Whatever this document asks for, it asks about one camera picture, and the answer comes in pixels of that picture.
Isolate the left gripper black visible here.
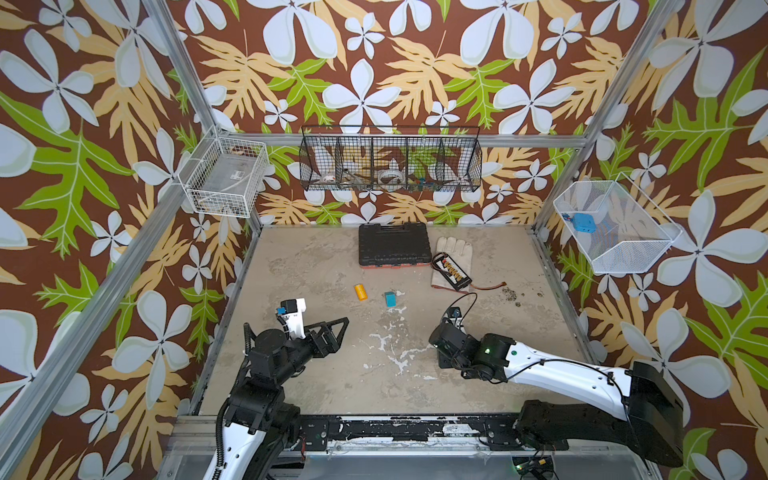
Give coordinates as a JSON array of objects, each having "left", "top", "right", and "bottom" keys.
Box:
[{"left": 273, "top": 316, "right": 348, "bottom": 389}]

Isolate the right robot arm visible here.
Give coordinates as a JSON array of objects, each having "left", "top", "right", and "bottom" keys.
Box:
[{"left": 429, "top": 320, "right": 684, "bottom": 468}]

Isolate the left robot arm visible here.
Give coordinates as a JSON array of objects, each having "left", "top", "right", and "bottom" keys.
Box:
[{"left": 204, "top": 317, "right": 349, "bottom": 479}]

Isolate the orange cylinder block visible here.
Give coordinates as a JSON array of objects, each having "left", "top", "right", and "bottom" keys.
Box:
[{"left": 354, "top": 284, "right": 368, "bottom": 301}]

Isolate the teal block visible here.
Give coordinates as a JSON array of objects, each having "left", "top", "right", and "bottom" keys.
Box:
[{"left": 385, "top": 292, "right": 397, "bottom": 308}]

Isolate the black battery holder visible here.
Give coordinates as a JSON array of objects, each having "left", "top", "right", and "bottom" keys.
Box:
[{"left": 430, "top": 252, "right": 472, "bottom": 291}]

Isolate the beige work glove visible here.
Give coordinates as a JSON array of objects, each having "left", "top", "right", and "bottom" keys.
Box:
[{"left": 431, "top": 236, "right": 473, "bottom": 292}]

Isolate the black tool case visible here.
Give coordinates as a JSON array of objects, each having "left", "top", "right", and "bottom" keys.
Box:
[{"left": 358, "top": 222, "right": 433, "bottom": 268}]

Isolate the blue object in basket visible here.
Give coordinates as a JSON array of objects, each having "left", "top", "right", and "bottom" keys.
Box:
[{"left": 570, "top": 213, "right": 597, "bottom": 234}]

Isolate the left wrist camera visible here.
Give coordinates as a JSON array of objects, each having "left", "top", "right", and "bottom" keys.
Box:
[{"left": 276, "top": 298, "right": 307, "bottom": 339}]

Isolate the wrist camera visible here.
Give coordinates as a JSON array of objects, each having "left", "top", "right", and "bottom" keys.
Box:
[
  {"left": 444, "top": 306, "right": 463, "bottom": 326},
  {"left": 276, "top": 298, "right": 307, "bottom": 339}
]

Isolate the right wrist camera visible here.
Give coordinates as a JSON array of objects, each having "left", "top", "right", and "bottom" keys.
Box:
[{"left": 444, "top": 306, "right": 463, "bottom": 326}]

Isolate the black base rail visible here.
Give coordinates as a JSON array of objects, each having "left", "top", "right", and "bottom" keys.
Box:
[{"left": 289, "top": 413, "right": 568, "bottom": 453}]

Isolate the black wire basket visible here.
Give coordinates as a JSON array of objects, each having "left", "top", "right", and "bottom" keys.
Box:
[{"left": 298, "top": 125, "right": 483, "bottom": 192}]

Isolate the white wire basket left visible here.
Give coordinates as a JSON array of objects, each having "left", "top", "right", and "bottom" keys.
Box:
[{"left": 179, "top": 128, "right": 270, "bottom": 219}]

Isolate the white wire basket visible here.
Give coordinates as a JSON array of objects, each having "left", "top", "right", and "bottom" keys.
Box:
[
  {"left": 179, "top": 128, "right": 270, "bottom": 219},
  {"left": 554, "top": 174, "right": 683, "bottom": 275}
]

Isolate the white wire basket right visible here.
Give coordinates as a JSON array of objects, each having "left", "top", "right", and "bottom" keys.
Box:
[{"left": 554, "top": 174, "right": 683, "bottom": 275}]

